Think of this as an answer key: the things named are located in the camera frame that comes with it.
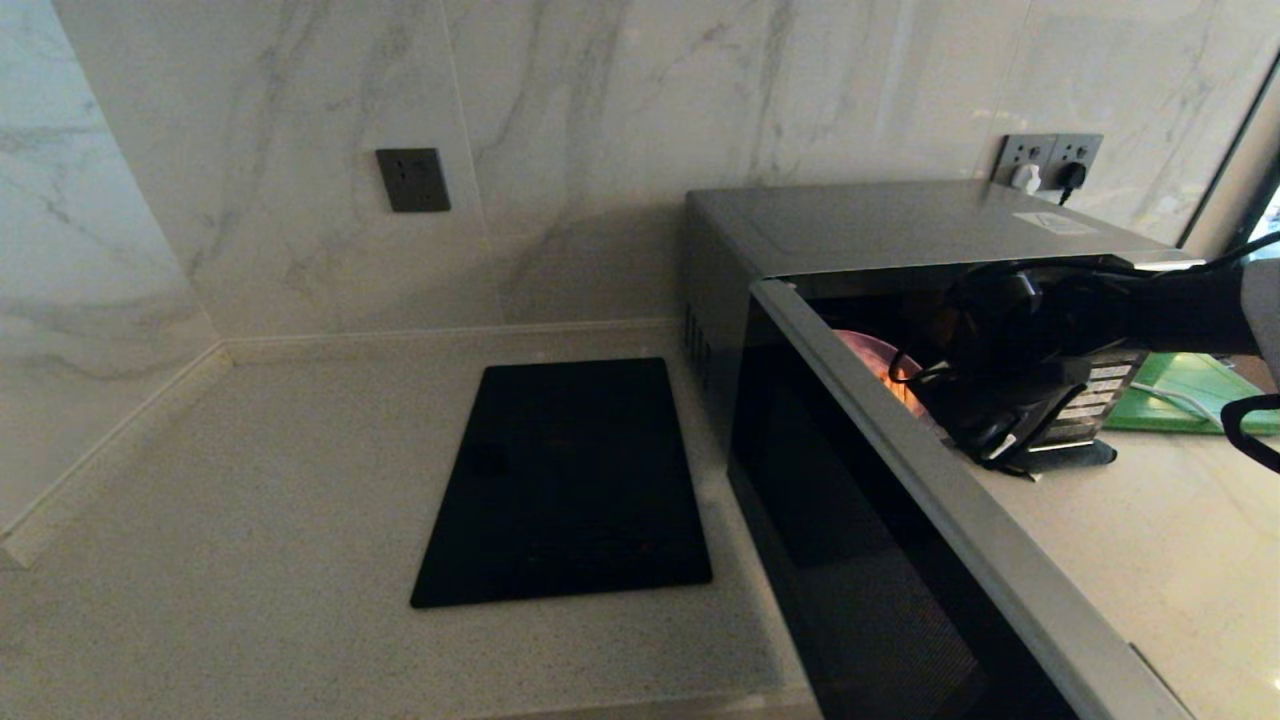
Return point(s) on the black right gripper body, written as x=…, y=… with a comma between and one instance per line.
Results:
x=1010, y=360

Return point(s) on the lilac plastic plate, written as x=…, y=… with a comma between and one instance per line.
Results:
x=865, y=350

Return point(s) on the black glass microwave door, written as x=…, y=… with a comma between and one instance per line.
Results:
x=880, y=560

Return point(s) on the dark cloth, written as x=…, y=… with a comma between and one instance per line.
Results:
x=1075, y=457

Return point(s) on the green cutting board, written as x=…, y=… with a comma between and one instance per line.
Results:
x=1170, y=395

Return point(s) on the white power plug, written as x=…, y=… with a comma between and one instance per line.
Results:
x=1027, y=179

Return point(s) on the black power plug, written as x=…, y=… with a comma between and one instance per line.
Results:
x=1072, y=176

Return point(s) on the black glass induction cooktop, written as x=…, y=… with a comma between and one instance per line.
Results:
x=565, y=490

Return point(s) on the dark window frame post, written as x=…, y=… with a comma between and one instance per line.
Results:
x=1240, y=190

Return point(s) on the dark grey wall socket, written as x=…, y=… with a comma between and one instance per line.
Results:
x=412, y=180

